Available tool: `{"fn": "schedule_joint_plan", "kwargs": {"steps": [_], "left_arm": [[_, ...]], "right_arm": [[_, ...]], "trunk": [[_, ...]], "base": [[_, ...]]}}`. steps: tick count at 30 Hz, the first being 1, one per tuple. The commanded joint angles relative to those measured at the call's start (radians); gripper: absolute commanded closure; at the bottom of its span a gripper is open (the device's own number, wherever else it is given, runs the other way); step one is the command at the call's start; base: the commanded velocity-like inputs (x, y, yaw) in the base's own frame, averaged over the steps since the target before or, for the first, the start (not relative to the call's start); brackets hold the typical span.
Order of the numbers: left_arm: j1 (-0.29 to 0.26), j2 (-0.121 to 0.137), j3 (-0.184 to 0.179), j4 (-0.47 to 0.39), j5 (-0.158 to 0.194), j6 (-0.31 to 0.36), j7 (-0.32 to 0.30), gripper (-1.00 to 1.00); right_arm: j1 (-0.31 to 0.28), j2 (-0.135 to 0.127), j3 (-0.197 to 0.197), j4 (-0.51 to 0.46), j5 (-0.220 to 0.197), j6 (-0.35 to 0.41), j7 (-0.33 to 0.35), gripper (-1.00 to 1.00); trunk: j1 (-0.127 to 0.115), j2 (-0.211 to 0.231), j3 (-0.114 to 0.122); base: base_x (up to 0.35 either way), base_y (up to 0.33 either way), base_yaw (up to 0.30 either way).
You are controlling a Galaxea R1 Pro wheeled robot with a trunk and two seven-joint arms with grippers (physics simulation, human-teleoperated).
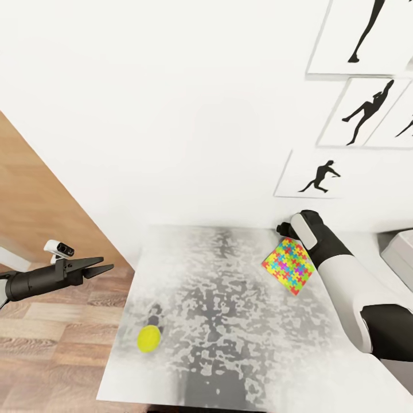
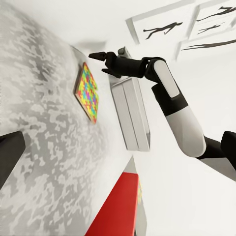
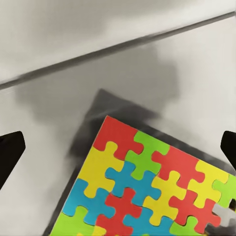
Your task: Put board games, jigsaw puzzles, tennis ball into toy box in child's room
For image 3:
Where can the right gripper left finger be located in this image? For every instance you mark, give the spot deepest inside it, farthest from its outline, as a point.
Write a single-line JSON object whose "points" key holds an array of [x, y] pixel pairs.
{"points": [[12, 146]]}

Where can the jigsaw puzzle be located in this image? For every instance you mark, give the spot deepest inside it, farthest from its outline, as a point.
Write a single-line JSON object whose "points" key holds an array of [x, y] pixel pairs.
{"points": [[132, 184]]}

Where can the desk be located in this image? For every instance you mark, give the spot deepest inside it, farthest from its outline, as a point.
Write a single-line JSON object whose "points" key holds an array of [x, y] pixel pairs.
{"points": [[180, 90]]}

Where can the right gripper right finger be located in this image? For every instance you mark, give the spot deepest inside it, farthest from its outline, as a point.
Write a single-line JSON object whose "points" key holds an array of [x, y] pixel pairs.
{"points": [[228, 146]]}

